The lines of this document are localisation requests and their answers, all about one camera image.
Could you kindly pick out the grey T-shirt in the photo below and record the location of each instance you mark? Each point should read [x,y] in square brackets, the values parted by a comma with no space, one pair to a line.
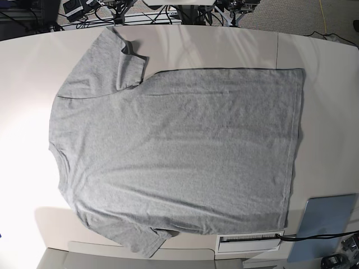
[203,151]

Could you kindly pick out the black central stand base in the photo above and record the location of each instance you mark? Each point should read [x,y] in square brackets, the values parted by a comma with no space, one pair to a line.
[194,15]

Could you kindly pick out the black device with label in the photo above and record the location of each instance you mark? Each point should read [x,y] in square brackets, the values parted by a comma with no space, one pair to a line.
[73,10]

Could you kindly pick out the blue-grey flat panel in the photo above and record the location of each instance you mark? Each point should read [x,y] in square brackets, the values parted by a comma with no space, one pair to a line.
[322,215]

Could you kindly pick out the black box bottom right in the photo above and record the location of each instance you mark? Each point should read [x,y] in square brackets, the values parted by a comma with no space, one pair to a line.
[333,261]

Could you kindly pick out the white cable grommet tray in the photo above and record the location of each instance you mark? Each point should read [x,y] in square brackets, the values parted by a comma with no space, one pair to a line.
[248,243]

